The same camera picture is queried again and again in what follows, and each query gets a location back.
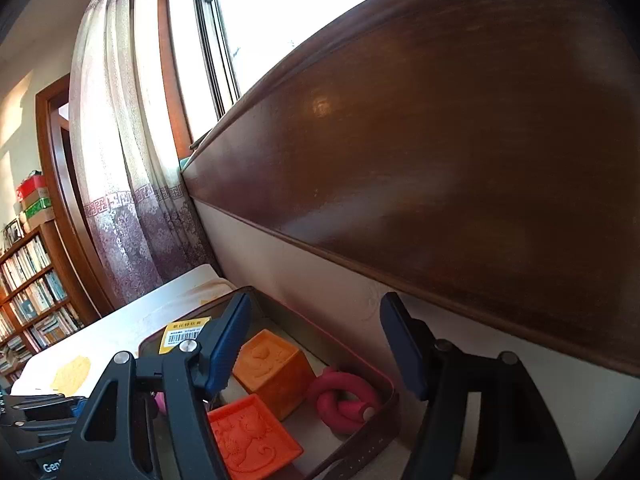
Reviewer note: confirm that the white patterned curtain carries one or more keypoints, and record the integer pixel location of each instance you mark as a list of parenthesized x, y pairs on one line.
[(130, 160)]

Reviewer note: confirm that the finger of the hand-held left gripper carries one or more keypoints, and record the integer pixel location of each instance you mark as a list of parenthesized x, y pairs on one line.
[(35, 427), (50, 402)]

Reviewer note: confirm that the red box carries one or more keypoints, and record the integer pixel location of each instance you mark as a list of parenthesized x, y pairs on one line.
[(30, 187)]

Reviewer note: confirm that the teal object on windowsill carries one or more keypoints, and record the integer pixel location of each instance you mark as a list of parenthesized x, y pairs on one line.
[(185, 161)]

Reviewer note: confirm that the small labelled packet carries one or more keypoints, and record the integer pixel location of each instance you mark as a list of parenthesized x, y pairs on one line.
[(182, 335)]

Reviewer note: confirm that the orange embossed block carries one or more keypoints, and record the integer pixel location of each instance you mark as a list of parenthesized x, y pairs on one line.
[(250, 440)]

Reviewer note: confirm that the wooden door frame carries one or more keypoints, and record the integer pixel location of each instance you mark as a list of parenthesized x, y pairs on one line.
[(65, 185)]

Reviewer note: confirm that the orange soft cube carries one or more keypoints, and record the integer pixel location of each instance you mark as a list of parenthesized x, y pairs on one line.
[(272, 370)]

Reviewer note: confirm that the pink plastic toy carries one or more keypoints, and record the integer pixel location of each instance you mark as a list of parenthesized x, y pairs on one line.
[(160, 404)]

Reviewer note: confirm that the white towel with yellow stars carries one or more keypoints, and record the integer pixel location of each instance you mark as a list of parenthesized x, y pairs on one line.
[(125, 325)]

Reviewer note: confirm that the wooden bookshelf with books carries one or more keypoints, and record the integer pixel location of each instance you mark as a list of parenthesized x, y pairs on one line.
[(35, 280)]

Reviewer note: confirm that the small photo frame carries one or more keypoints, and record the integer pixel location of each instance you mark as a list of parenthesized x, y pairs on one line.
[(13, 230)]

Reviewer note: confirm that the maroon tin box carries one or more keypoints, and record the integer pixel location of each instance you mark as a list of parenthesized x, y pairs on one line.
[(370, 440)]

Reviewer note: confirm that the wooden bed headboard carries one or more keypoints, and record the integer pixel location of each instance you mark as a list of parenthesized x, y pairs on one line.
[(450, 135)]

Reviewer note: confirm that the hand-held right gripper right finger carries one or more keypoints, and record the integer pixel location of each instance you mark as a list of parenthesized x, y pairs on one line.
[(402, 345)]

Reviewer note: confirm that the wooden framed window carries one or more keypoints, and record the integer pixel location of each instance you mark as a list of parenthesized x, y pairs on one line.
[(260, 20)]

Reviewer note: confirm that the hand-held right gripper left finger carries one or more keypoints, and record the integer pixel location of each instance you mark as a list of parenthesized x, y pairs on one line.
[(227, 350)]

